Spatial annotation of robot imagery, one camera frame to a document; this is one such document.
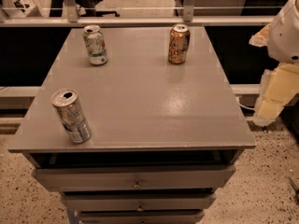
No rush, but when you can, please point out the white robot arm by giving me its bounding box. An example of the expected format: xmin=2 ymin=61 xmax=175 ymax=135
xmin=267 ymin=0 xmax=299 ymax=63

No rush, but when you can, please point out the grey drawer cabinet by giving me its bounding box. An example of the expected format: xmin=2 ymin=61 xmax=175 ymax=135
xmin=7 ymin=26 xmax=257 ymax=224

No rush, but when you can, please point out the bottom grey drawer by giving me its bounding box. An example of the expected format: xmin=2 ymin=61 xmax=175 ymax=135
xmin=79 ymin=210 xmax=204 ymax=224

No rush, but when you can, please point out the white green soda can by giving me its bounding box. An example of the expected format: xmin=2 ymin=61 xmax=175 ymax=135
xmin=82 ymin=24 xmax=108 ymax=65

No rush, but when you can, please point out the silver energy drink can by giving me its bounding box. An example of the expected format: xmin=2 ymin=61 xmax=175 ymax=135
xmin=50 ymin=88 xmax=92 ymax=144

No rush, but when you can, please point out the orange soda can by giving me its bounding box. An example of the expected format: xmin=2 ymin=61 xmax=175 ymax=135
xmin=168 ymin=23 xmax=191 ymax=64

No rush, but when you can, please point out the metal railing frame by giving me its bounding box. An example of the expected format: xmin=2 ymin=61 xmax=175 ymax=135
xmin=0 ymin=0 xmax=282 ymax=27

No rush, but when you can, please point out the yellow foam padding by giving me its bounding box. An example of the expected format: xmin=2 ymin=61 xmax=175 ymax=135
xmin=249 ymin=24 xmax=299 ymax=126

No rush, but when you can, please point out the grey drawer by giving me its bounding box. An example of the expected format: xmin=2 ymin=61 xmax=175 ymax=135
xmin=32 ymin=164 xmax=235 ymax=192
xmin=79 ymin=210 xmax=204 ymax=224
xmin=62 ymin=193 xmax=216 ymax=212

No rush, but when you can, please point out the middle grey drawer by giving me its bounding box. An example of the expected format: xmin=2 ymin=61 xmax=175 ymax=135
xmin=62 ymin=193 xmax=216 ymax=212

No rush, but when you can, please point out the top grey drawer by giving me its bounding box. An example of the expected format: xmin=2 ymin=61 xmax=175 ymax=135
xmin=32 ymin=164 xmax=235 ymax=192

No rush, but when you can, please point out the white cable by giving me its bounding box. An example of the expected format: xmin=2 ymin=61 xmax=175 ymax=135
xmin=236 ymin=97 xmax=256 ymax=112

